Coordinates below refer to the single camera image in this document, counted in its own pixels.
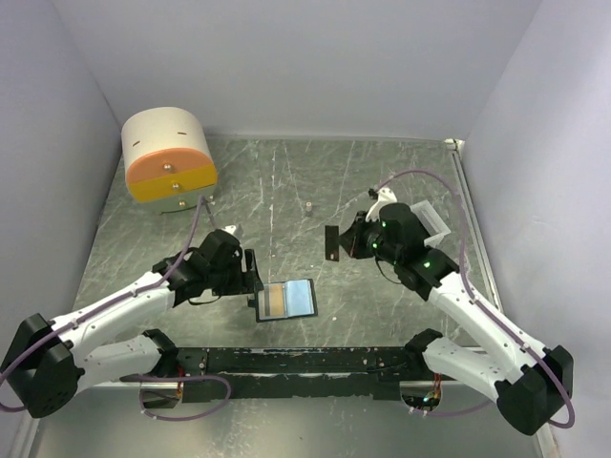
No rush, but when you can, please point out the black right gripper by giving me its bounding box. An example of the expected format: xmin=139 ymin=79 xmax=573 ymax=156
xmin=335 ymin=210 xmax=401 ymax=265

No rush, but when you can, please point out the black VIP card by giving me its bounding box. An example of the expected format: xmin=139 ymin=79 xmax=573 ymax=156
xmin=325 ymin=225 xmax=340 ymax=261

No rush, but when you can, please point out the gold VIP card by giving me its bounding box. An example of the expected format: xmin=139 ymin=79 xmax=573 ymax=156
xmin=259 ymin=283 xmax=285 ymax=321

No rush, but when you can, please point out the black leather card holder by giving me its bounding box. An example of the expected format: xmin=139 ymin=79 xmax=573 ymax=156
xmin=247 ymin=279 xmax=318 ymax=323

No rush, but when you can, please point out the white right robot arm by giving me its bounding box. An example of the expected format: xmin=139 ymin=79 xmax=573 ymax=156
xmin=339 ymin=201 xmax=574 ymax=435

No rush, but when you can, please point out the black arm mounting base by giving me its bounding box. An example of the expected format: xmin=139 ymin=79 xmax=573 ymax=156
xmin=149 ymin=346 xmax=445 ymax=409

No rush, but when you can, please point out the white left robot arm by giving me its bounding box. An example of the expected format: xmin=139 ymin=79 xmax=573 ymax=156
xmin=1 ymin=229 xmax=263 ymax=418

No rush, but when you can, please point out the white card tray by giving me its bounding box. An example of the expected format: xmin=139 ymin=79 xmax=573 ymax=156
xmin=411 ymin=200 xmax=452 ymax=248

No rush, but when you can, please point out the beige orange mini drawer cabinet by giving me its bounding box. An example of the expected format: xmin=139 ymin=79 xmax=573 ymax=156
xmin=121 ymin=107 xmax=219 ymax=214

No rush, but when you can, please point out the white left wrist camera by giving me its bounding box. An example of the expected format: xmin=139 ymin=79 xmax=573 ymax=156
xmin=222 ymin=224 xmax=242 ymax=239

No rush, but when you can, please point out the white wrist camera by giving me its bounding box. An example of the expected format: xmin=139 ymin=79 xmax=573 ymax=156
xmin=222 ymin=224 xmax=242 ymax=239
xmin=366 ymin=186 xmax=397 ymax=222

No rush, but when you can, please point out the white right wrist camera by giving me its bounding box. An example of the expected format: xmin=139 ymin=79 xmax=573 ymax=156
xmin=366 ymin=186 xmax=397 ymax=222

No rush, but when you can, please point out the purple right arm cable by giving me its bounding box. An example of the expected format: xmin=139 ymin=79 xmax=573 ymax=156
xmin=374 ymin=169 xmax=577 ymax=428

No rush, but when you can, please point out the aluminium rail frame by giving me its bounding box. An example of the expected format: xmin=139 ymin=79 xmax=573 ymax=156
xmin=444 ymin=138 xmax=561 ymax=458

